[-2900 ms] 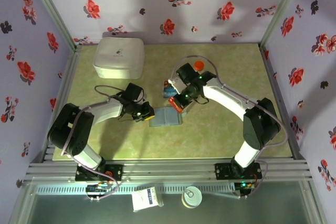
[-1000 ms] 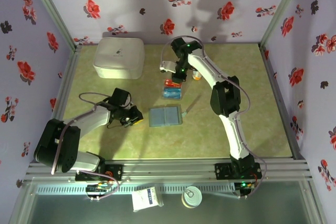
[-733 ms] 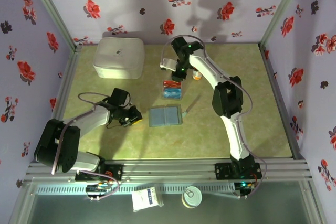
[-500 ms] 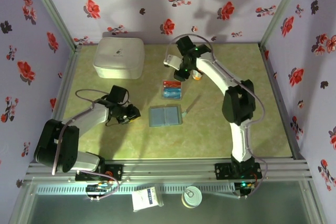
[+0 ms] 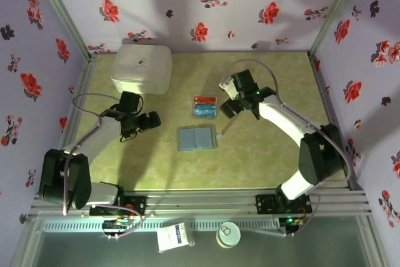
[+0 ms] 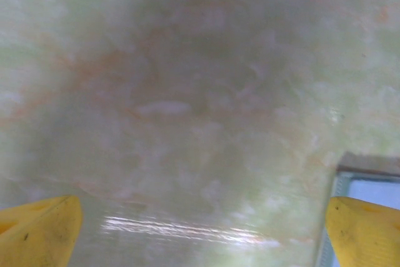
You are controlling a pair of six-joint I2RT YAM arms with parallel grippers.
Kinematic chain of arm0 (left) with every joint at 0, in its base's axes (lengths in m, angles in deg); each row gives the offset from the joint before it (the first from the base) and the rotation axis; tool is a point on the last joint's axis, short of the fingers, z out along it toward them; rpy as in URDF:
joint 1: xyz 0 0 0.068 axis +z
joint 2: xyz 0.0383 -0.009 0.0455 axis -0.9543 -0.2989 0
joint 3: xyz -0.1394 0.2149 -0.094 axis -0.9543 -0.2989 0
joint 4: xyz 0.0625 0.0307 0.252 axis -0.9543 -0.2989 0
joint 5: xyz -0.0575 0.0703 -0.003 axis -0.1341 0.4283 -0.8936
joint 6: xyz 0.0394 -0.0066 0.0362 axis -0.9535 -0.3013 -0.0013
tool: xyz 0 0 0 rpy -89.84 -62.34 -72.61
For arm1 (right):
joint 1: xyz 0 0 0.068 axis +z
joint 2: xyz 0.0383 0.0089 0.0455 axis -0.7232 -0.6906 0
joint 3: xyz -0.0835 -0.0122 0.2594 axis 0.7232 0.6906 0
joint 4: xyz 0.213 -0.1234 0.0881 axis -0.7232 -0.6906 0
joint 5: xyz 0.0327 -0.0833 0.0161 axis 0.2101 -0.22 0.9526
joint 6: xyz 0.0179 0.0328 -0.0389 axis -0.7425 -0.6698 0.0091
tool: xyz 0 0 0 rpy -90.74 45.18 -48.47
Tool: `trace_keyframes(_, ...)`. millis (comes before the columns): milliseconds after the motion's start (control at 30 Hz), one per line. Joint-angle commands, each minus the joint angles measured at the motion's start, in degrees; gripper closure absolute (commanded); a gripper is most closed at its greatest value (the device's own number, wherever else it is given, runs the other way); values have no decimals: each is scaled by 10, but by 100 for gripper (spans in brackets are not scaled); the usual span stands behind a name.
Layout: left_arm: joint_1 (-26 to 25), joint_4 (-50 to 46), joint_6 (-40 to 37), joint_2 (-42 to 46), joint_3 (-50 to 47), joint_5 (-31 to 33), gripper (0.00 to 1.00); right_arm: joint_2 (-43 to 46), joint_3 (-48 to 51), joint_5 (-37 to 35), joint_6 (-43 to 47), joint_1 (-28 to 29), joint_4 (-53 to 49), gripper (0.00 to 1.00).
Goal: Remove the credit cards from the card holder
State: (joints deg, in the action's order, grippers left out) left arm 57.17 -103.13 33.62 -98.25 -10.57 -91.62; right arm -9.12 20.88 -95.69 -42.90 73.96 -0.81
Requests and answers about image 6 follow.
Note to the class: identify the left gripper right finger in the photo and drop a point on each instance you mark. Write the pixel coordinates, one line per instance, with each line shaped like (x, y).
(365, 235)

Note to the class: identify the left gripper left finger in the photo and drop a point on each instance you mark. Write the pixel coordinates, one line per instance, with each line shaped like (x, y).
(37, 235)

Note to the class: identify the clear plastic card holder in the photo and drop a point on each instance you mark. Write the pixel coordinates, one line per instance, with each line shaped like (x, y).
(340, 182)

